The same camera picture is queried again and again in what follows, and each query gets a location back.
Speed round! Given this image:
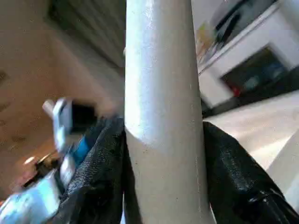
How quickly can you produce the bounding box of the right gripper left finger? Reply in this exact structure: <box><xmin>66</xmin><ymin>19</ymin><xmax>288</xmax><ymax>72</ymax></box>
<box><xmin>58</xmin><ymin>116</ymin><xmax>131</xmax><ymax>224</ymax></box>

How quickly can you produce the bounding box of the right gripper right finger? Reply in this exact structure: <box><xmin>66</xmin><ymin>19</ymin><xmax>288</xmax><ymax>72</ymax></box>
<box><xmin>202</xmin><ymin>121</ymin><xmax>299</xmax><ymax>224</ymax></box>

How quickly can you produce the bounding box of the white plastic table top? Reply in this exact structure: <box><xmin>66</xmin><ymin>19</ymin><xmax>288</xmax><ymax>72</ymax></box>
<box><xmin>205</xmin><ymin>91</ymin><xmax>299</xmax><ymax>210</ymax></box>

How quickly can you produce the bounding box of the white plastic table leg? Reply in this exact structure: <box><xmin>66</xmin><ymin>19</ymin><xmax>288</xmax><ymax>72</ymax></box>
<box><xmin>123</xmin><ymin>0</ymin><xmax>212</xmax><ymax>224</ymax></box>

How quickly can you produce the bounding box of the colourful plush toy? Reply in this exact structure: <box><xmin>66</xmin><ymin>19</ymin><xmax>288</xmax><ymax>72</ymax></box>
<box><xmin>196</xmin><ymin>20</ymin><xmax>219</xmax><ymax>65</ymax></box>

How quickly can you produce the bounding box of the white cabinet with glass doors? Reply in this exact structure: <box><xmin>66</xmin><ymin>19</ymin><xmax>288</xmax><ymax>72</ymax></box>
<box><xmin>197</xmin><ymin>0</ymin><xmax>299</xmax><ymax>109</ymax></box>

